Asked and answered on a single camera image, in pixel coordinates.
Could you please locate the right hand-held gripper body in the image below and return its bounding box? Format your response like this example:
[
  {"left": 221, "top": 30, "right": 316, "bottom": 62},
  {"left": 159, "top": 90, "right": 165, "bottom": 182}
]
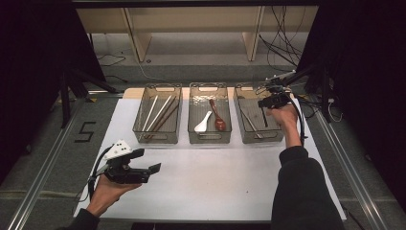
[{"left": 263, "top": 69, "right": 299, "bottom": 108}]

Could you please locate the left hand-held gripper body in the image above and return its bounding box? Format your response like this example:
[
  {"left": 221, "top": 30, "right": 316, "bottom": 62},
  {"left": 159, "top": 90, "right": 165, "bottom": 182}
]
[{"left": 101, "top": 139, "right": 151, "bottom": 185}]

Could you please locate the metal fork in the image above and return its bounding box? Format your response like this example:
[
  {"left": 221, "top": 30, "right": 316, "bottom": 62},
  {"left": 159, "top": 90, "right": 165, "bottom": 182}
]
[{"left": 260, "top": 106, "right": 269, "bottom": 128}]

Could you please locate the metal knife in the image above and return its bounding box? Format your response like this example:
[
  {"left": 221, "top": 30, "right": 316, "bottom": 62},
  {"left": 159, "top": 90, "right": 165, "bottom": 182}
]
[{"left": 240, "top": 108, "right": 264, "bottom": 140}]

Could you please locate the smoky clear plastic bin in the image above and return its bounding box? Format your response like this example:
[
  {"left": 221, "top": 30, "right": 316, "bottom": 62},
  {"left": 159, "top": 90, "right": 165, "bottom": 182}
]
[
  {"left": 233, "top": 81, "right": 289, "bottom": 145},
  {"left": 187, "top": 81, "right": 233, "bottom": 145},
  {"left": 132, "top": 82, "right": 184, "bottom": 145}
]

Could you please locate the brown wooden chopstick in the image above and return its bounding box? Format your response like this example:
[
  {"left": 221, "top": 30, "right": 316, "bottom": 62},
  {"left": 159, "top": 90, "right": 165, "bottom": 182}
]
[
  {"left": 148, "top": 96, "right": 178, "bottom": 133},
  {"left": 144, "top": 103, "right": 180, "bottom": 140}
]

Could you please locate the brown wooden spoon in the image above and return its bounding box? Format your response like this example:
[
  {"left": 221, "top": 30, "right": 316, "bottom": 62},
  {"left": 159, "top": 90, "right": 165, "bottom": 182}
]
[{"left": 209, "top": 98, "right": 227, "bottom": 132}]

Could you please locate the white ceramic spoon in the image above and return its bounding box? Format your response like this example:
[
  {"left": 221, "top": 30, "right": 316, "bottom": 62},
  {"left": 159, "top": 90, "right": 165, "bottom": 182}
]
[{"left": 193, "top": 110, "right": 213, "bottom": 133}]

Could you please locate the person's right hand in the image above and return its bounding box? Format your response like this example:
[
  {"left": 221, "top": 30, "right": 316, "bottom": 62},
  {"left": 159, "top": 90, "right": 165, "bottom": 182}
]
[{"left": 266, "top": 103, "right": 301, "bottom": 130}]

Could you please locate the person's left hand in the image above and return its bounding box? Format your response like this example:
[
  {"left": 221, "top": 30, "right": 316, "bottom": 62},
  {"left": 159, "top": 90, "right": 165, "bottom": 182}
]
[{"left": 86, "top": 173, "right": 143, "bottom": 219}]

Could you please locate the black metal stand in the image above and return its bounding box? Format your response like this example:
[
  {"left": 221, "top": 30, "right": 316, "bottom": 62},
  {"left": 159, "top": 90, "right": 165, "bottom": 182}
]
[{"left": 276, "top": 61, "right": 333, "bottom": 124}]

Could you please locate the black tripod stand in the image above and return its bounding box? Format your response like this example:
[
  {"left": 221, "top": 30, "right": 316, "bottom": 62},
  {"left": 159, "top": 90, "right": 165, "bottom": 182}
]
[{"left": 58, "top": 66, "right": 121, "bottom": 129}]

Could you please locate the black curtain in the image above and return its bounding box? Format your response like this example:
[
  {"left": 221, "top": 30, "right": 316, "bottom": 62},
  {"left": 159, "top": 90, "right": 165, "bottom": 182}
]
[
  {"left": 295, "top": 0, "right": 406, "bottom": 205},
  {"left": 0, "top": 0, "right": 108, "bottom": 188}
]

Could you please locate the light wooden desk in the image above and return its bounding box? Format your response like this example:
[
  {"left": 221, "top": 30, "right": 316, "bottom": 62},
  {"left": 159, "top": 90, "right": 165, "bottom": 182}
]
[{"left": 76, "top": 6, "right": 320, "bottom": 63}]

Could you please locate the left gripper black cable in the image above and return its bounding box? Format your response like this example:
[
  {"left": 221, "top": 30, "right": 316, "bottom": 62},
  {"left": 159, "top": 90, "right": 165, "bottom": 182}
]
[{"left": 87, "top": 145, "right": 114, "bottom": 202}]

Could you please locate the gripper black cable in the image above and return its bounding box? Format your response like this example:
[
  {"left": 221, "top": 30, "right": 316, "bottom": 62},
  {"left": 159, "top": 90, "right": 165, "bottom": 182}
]
[
  {"left": 286, "top": 92, "right": 309, "bottom": 148},
  {"left": 87, "top": 145, "right": 114, "bottom": 202}
]

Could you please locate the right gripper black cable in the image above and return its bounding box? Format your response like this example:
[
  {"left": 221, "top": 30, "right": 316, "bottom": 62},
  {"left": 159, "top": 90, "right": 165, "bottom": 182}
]
[{"left": 286, "top": 92, "right": 309, "bottom": 148}]

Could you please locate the bundle of black floor cables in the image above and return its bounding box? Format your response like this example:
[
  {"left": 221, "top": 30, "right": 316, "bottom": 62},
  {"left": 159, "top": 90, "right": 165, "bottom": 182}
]
[{"left": 258, "top": 6, "right": 307, "bottom": 73}]

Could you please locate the white cable loop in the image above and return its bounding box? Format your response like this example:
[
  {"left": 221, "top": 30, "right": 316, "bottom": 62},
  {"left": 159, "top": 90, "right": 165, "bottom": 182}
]
[{"left": 327, "top": 98, "right": 345, "bottom": 124}]

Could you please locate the white floor cable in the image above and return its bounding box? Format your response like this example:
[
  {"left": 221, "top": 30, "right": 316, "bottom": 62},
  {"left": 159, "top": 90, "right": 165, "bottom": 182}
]
[{"left": 136, "top": 60, "right": 164, "bottom": 82}]

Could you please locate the metal floor rail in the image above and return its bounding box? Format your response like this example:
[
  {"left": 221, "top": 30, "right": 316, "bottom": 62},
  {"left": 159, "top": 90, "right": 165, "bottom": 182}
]
[
  {"left": 314, "top": 108, "right": 390, "bottom": 230},
  {"left": 5, "top": 95, "right": 94, "bottom": 230}
]

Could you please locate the thin black floor cable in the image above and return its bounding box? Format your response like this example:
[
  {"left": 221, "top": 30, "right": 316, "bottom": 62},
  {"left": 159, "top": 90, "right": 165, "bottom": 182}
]
[{"left": 97, "top": 53, "right": 127, "bottom": 68}]

